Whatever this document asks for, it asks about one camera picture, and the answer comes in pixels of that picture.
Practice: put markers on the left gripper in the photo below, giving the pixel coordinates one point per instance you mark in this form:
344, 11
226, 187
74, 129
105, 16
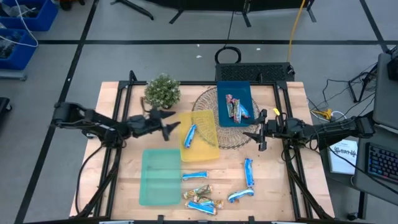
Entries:
144, 124

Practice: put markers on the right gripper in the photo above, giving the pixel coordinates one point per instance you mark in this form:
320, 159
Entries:
276, 128

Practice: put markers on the blue wrapper granola bar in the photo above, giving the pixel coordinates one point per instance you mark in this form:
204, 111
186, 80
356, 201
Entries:
248, 172
190, 136
240, 195
200, 208
195, 175

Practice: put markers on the green orange granola bar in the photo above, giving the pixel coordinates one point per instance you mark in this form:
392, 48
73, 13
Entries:
199, 190
205, 200

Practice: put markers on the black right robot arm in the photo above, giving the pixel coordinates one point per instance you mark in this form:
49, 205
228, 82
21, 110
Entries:
335, 127

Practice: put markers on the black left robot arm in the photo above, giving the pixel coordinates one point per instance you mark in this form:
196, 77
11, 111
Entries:
93, 121

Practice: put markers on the yellow tape tag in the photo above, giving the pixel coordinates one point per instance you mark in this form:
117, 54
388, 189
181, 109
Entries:
276, 111

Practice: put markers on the green plant in black pot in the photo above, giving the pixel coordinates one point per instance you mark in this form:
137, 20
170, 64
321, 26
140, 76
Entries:
162, 91

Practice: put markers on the round woven placemat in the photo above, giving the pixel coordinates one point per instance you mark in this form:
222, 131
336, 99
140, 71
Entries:
230, 137

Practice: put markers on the dark blue plastic bin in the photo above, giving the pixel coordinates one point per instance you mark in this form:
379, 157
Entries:
245, 90

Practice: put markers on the yellow translucent plastic bin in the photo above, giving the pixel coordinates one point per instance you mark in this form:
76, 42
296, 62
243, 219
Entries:
202, 146

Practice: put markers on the teal translucent plastic bin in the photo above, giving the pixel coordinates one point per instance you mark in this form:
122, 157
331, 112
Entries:
160, 177

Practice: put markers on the black perforated computer case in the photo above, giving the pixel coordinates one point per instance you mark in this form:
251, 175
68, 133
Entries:
255, 72

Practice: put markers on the yellow power plug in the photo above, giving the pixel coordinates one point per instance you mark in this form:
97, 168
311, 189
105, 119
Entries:
325, 113

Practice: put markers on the white printed paper sheet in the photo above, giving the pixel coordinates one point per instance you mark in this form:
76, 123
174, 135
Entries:
342, 161

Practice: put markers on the grey side desk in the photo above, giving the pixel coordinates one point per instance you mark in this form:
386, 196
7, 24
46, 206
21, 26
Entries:
385, 109

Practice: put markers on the black backlit keyboard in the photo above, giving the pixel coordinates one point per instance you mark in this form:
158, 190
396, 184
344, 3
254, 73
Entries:
384, 161

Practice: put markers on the black divider screen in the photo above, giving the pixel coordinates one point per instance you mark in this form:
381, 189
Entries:
217, 3

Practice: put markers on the blue floor crate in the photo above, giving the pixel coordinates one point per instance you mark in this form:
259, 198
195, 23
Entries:
26, 56
46, 18

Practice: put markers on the black metal table frame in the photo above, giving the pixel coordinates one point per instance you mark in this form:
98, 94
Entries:
199, 83

